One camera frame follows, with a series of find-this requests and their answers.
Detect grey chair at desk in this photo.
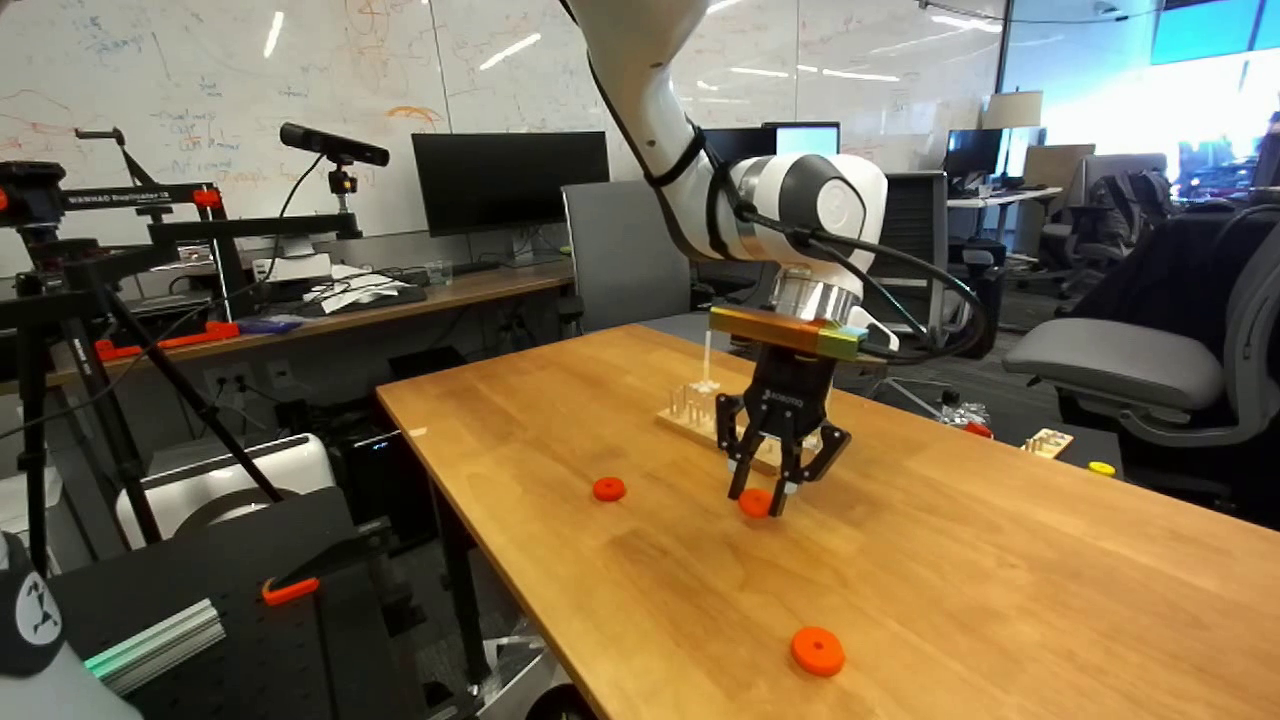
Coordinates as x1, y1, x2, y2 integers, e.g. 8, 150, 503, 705
562, 182, 690, 329

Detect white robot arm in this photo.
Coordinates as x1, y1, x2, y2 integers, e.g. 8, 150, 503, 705
558, 0, 887, 517

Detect black computer monitor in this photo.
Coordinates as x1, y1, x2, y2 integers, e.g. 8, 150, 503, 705
412, 131, 607, 235

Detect grey office chair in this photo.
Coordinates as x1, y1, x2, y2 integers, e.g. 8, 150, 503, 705
1004, 233, 1280, 448

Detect wrist camera wooden mount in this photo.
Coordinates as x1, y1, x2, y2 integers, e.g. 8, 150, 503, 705
708, 308, 863, 360

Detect black camera tripod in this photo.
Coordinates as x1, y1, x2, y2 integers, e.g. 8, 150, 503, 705
0, 128, 362, 578

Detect wooden peg board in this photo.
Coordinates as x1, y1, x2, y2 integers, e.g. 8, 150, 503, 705
655, 407, 718, 446

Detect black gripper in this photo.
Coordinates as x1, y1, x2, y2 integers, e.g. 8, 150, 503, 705
716, 349, 852, 517

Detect orange disc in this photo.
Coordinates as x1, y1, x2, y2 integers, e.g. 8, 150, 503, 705
787, 624, 844, 678
737, 487, 770, 522
591, 477, 628, 505

